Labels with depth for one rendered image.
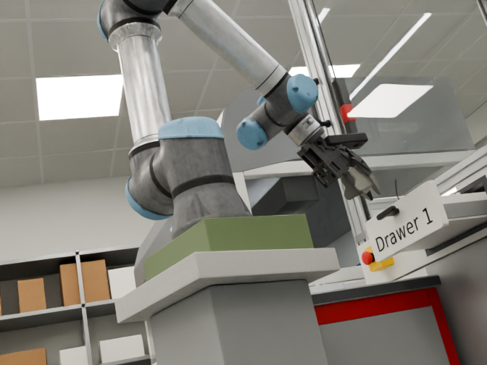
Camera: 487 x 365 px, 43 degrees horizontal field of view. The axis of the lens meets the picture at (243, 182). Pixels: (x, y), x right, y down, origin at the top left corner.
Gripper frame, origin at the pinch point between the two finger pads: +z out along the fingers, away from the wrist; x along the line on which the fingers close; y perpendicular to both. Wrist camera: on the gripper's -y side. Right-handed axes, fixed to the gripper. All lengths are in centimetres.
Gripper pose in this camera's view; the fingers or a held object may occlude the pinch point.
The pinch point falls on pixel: (374, 191)
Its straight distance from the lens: 154.7
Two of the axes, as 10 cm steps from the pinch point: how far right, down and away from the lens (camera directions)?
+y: -6.4, 5.8, -5.0
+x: 3.3, -3.9, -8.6
